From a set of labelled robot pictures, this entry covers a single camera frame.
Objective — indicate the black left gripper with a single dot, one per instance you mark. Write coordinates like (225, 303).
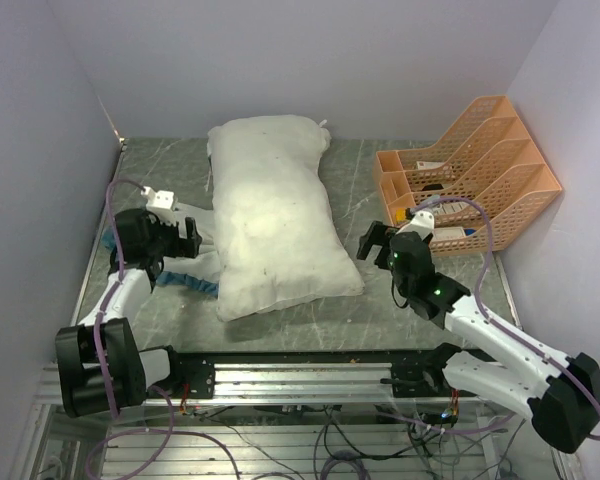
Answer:
(182, 247)

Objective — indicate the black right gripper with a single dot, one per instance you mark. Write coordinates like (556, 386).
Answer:
(378, 234)

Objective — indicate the blue houndstooth bear pillowcase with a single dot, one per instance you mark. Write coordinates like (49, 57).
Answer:
(138, 238)

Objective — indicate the white pillow insert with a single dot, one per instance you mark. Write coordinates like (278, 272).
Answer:
(274, 233)

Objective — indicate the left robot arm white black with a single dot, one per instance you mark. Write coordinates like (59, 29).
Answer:
(99, 364)

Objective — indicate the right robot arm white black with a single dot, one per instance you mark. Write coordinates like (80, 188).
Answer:
(557, 393)

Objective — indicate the yellow object in organizer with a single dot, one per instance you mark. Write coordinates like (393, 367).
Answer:
(401, 216)

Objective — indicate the white red box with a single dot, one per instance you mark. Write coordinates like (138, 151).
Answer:
(448, 234)

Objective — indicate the white box in back slot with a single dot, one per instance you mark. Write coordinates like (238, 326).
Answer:
(428, 165)

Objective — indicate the orange plastic file organizer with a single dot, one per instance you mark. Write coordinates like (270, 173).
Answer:
(494, 180)

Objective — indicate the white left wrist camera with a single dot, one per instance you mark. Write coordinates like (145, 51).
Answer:
(161, 203)

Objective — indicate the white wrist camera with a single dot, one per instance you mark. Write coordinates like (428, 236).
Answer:
(419, 228)
(161, 203)

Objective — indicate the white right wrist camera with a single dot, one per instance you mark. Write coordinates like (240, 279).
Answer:
(419, 228)

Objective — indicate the aluminium rail frame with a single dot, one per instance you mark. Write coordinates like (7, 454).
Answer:
(293, 383)

